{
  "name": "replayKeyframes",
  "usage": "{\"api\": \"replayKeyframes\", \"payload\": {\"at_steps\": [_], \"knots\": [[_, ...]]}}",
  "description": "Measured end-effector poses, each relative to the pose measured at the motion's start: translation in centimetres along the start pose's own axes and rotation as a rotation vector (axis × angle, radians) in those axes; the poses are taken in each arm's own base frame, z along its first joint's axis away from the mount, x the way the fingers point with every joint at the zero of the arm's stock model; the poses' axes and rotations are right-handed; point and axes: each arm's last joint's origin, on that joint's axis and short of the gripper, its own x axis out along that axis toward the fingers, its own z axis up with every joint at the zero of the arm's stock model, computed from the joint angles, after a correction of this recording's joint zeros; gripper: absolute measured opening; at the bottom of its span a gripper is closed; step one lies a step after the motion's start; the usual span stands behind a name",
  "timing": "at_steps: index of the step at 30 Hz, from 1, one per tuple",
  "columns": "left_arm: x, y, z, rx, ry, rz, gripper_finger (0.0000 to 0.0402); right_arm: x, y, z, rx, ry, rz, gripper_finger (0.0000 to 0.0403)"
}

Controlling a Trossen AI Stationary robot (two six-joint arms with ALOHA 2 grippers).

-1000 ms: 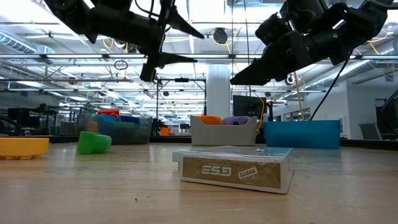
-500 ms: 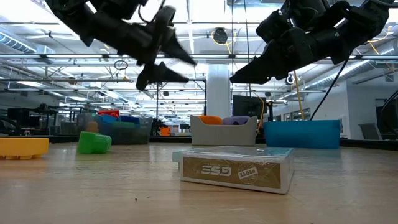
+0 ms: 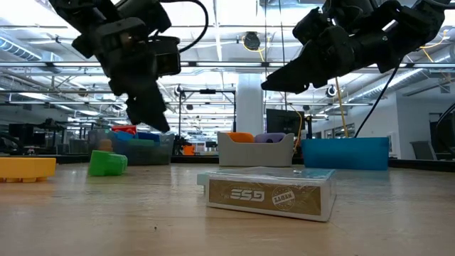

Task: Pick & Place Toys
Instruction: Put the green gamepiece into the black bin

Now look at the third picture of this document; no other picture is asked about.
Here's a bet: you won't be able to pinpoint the brown translucent bin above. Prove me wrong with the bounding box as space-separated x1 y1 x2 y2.
87 128 176 167

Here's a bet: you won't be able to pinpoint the yellow cable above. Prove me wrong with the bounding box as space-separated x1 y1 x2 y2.
335 77 348 139

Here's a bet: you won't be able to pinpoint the grey office chair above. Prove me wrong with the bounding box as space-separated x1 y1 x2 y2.
409 141 435 160

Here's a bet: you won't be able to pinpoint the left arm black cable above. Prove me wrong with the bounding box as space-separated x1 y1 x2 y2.
158 0 210 54

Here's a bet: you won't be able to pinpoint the dark blue cable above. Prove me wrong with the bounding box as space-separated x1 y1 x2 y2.
353 60 403 139

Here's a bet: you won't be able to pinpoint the yellow long toy brick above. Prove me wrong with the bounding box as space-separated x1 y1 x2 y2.
0 157 57 184

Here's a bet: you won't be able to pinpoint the teal plastic bin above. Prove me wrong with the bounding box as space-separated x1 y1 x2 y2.
301 137 390 171

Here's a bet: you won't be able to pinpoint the black monitor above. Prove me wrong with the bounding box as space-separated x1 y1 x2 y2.
265 109 306 138

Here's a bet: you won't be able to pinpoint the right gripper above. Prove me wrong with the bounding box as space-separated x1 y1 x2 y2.
260 25 356 95

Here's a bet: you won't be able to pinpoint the thin black hanging cable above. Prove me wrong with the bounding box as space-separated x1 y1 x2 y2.
264 0 267 107

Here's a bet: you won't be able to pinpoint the red toy brick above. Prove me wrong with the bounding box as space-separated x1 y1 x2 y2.
111 124 138 136

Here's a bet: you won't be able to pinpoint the white gold-sided card box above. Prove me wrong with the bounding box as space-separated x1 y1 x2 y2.
205 167 337 223

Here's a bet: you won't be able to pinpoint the green square toy brick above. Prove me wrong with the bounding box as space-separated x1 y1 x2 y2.
127 138 157 149

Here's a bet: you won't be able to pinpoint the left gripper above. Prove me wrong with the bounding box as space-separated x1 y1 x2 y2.
70 16 171 134

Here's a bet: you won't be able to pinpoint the grey plastic bin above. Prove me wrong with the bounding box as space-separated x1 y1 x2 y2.
216 132 296 168

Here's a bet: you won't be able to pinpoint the black aluminium table frame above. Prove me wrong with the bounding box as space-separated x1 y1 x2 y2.
0 153 455 169

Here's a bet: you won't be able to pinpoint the orange toy brick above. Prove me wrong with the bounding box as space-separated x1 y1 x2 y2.
97 139 114 153

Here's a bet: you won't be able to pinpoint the long ceiling light rail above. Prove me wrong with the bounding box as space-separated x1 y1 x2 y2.
0 61 455 70

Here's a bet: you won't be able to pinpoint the purple foam die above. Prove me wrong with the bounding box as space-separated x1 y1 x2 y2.
254 132 287 144

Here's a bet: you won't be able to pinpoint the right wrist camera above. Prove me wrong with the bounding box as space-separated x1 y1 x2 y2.
292 6 337 46

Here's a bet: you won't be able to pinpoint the dark background desks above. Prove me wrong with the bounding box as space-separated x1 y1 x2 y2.
0 119 90 154

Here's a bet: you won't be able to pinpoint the white building column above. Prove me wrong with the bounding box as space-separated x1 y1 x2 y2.
235 73 266 136

